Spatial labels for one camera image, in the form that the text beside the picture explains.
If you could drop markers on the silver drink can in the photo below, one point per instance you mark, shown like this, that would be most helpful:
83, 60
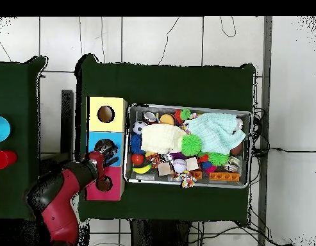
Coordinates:
150, 118

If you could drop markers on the mint green waffle cloth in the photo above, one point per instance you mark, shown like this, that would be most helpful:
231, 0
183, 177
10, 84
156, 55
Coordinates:
216, 130

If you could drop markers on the shallow metal mesh bin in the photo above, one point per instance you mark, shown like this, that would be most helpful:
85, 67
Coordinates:
133, 176

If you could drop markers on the blue spiky ball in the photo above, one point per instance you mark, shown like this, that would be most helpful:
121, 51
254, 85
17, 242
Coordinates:
136, 144

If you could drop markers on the dark green tablecloth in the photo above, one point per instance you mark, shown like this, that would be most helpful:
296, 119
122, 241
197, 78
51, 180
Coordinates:
160, 84

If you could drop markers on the cream waffle cloth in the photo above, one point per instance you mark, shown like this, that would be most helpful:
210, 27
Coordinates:
160, 138

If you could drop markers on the crushed clear plastic bottle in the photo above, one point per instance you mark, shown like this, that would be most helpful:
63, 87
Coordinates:
107, 148

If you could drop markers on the small green spiky toy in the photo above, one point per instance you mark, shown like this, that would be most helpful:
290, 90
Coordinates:
185, 114

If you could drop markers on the large green spiky eyed toy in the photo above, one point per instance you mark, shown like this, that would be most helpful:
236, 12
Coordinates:
191, 144

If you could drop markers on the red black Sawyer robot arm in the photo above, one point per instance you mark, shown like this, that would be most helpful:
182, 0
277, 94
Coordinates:
60, 212

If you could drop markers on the orange plastic block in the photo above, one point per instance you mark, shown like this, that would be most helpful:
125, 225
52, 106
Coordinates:
224, 176

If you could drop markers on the blue cup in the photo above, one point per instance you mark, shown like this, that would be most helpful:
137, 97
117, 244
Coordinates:
1, 129

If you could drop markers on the wooden box with three holes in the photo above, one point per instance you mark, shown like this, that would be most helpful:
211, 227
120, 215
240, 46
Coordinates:
93, 123

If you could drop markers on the black white soccer ball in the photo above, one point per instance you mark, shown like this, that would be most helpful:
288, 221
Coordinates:
139, 127

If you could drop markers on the white baseball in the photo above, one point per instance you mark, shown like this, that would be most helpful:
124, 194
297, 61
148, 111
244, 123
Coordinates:
179, 165

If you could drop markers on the red cup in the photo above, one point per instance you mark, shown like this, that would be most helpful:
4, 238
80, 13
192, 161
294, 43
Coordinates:
3, 160

